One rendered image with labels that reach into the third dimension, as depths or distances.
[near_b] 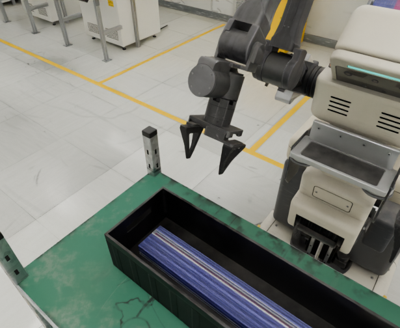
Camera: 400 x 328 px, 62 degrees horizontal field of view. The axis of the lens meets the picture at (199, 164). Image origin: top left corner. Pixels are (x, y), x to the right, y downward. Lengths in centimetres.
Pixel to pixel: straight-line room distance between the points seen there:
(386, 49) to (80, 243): 79
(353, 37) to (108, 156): 207
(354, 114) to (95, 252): 71
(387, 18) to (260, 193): 160
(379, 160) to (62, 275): 80
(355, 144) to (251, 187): 142
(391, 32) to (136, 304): 76
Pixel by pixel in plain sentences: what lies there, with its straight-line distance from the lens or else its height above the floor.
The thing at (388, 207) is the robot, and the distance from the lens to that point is 130.
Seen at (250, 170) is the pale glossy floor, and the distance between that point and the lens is 241.
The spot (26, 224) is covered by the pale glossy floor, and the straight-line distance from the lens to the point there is 230.
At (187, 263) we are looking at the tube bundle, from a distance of 71.
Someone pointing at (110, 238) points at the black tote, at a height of 106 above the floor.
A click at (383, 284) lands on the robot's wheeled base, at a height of 28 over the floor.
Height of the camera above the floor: 160
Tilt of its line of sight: 41 degrees down
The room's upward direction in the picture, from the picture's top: straight up
